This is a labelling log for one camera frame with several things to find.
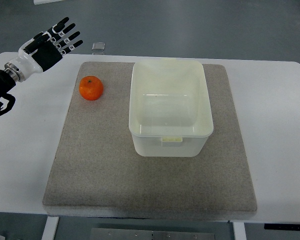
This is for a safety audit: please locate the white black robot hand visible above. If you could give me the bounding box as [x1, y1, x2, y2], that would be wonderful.
[4, 17, 83, 82]

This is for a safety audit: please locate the orange fruit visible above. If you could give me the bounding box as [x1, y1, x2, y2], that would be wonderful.
[78, 75, 104, 101]

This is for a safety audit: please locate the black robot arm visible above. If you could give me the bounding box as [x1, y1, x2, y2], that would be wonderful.
[0, 70, 16, 116]

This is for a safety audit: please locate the white plastic box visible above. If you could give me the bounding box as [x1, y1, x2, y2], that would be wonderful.
[128, 59, 214, 157]

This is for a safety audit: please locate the white object top edge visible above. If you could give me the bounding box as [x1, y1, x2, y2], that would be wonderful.
[33, 0, 62, 5]

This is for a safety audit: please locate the small clear square object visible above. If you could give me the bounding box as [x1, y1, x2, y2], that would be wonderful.
[91, 42, 106, 52]

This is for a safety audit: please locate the grey felt mat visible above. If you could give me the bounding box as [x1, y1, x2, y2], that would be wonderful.
[42, 61, 257, 220]

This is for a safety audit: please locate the left white table leg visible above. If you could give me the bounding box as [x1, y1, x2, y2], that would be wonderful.
[41, 216, 60, 240]

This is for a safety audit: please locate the white table leg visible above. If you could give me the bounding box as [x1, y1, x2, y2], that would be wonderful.
[232, 222, 247, 240]
[41, 216, 60, 240]

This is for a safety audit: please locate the right white table leg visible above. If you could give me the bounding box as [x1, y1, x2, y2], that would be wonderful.
[232, 222, 247, 240]

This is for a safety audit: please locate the black table control panel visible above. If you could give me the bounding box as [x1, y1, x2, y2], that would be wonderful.
[264, 223, 300, 231]

